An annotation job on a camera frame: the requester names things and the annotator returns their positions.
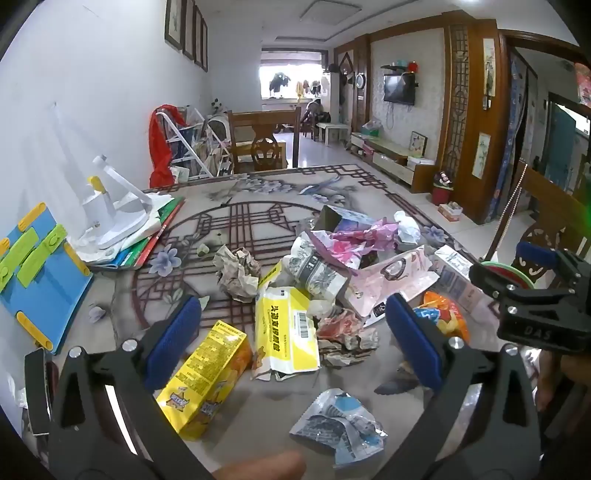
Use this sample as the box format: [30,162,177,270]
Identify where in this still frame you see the white milk carton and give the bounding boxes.
[431,244,491,315]

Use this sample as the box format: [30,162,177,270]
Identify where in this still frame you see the grey printed bag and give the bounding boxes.
[281,231,352,308]

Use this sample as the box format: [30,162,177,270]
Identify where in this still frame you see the low television cabinet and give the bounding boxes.
[350,131,437,193]

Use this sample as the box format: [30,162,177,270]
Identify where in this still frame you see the carved wooden chair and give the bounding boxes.
[485,161,591,288]

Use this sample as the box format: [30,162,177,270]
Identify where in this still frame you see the wall television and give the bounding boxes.
[383,74,417,106]

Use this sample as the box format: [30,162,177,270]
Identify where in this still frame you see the blue green book stand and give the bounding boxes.
[0,203,94,355]

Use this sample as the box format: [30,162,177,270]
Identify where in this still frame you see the pink floral wrapper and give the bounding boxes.
[308,220,400,278]

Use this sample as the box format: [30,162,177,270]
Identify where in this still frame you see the yellow white packet bag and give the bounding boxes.
[252,286,321,382]

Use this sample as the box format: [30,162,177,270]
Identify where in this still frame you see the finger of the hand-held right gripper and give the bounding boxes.
[516,241,561,270]
[468,262,536,315]

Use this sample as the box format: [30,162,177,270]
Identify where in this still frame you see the white folding rack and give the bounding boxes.
[156,105,232,180]

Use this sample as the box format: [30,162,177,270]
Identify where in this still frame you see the brown paper ball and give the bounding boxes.
[213,246,262,304]

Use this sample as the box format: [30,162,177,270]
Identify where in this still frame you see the white bench table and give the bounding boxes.
[316,122,351,147]

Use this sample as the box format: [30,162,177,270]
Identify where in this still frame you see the blue white wrapper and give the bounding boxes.
[289,388,389,470]

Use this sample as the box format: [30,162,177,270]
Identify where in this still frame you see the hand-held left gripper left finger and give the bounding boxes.
[48,295,213,480]

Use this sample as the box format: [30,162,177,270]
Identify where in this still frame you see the orange chip bag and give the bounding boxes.
[412,291,470,348]

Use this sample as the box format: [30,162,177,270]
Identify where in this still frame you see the white tissue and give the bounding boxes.
[393,211,422,246]

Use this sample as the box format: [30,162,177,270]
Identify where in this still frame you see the red floor bin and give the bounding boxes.
[432,171,456,206]

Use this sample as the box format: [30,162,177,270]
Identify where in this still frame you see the person's right hand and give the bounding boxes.
[536,353,578,414]

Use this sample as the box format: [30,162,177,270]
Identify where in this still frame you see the wooden dining chair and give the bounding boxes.
[228,106,302,175]

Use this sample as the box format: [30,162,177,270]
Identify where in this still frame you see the blue white carton box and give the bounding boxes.
[322,205,372,237]

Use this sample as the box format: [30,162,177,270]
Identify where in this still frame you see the hanging clothes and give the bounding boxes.
[267,71,325,100]

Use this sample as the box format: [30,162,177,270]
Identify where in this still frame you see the white bead chain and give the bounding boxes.
[484,161,528,262]

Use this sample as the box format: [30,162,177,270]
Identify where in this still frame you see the stack of books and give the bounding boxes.
[87,196,186,269]

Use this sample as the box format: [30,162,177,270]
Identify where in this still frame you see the red wrapper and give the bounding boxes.
[316,308,380,368]

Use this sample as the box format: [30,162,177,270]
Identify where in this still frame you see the blue door curtain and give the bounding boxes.
[491,54,528,223]

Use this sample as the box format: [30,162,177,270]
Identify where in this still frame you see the white desk lamp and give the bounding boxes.
[75,154,161,253]

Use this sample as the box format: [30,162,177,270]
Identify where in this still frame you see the yellow snack box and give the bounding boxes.
[156,320,253,441]

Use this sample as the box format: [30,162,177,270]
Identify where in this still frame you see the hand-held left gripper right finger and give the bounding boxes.
[374,293,541,480]

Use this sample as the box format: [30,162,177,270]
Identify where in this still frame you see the person's left hand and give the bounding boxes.
[213,450,306,480]

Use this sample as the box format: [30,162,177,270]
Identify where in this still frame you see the red cloth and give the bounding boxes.
[148,104,184,186]

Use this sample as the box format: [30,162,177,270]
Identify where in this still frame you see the red bucket with green rim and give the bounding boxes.
[480,261,533,291]

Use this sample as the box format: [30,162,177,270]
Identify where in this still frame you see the black smartphone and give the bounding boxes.
[24,348,55,435]

